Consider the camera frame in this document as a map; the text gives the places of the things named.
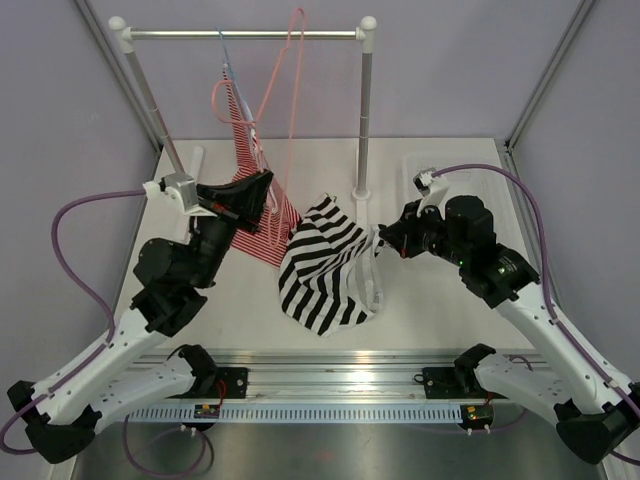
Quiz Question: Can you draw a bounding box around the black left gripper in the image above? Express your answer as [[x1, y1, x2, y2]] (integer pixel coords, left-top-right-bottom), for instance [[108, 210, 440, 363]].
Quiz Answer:
[[190, 170, 274, 289]]

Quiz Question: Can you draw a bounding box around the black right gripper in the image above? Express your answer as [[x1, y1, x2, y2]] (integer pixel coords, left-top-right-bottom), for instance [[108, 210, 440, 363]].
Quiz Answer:
[[381, 199, 469, 267]]

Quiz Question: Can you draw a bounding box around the pink wire hanger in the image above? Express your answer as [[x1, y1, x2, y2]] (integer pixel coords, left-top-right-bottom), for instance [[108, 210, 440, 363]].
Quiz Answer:
[[211, 7, 307, 246]]

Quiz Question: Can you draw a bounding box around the black white striped tank top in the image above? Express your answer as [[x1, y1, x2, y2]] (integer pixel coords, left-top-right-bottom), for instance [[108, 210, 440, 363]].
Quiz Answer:
[[278, 194, 384, 337]]

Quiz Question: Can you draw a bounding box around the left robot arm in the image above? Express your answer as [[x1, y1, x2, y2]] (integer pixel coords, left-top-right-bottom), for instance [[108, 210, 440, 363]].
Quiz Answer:
[[7, 170, 273, 464]]

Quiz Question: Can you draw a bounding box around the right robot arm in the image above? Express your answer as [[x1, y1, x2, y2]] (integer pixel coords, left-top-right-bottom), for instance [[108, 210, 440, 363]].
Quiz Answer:
[[380, 195, 639, 465]]

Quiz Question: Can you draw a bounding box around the red white striped tank top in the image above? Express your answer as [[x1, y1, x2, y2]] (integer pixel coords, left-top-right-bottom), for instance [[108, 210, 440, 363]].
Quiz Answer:
[[223, 64, 301, 268]]

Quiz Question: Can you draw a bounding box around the white perforated plastic basket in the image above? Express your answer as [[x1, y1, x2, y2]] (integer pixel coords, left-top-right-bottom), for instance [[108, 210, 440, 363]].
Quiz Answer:
[[399, 152, 528, 259]]

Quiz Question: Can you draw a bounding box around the white and silver clothes rack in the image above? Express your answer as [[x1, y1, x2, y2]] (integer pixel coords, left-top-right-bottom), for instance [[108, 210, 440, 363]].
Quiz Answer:
[[108, 16, 377, 227]]

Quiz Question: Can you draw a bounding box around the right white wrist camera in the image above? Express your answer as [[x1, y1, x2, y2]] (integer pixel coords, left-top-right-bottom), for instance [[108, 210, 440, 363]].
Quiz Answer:
[[413, 169, 450, 217]]

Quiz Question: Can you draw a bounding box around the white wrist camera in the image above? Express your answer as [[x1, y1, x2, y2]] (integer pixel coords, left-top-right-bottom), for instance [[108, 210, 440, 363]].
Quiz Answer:
[[142, 173, 215, 217], [413, 169, 450, 217]]

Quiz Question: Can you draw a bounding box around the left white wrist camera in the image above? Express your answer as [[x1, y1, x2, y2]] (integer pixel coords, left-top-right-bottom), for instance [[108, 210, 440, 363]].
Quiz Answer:
[[142, 173, 215, 217]]

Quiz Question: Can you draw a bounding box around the blue wire hanger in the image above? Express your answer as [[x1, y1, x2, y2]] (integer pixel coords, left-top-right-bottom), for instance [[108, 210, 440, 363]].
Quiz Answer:
[[218, 30, 265, 170]]

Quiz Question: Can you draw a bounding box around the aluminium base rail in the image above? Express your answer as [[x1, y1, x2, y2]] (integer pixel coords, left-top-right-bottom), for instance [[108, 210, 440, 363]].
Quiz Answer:
[[69, 349, 611, 406]]

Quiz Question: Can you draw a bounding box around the left aluminium frame post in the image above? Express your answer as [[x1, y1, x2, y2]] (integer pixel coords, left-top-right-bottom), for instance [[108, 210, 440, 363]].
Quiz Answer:
[[70, 0, 162, 155]]

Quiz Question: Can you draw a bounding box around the aluminium frame post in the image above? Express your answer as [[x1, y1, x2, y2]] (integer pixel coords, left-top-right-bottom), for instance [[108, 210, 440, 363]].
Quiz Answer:
[[70, 0, 162, 155], [504, 0, 599, 153]]

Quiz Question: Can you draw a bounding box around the white slotted cable duct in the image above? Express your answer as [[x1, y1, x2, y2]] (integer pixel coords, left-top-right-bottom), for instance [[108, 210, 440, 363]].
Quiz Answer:
[[129, 402, 462, 424]]

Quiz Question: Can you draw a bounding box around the right aluminium frame post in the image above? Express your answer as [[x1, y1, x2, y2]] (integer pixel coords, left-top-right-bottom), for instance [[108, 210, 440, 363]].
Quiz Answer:
[[504, 0, 599, 153]]

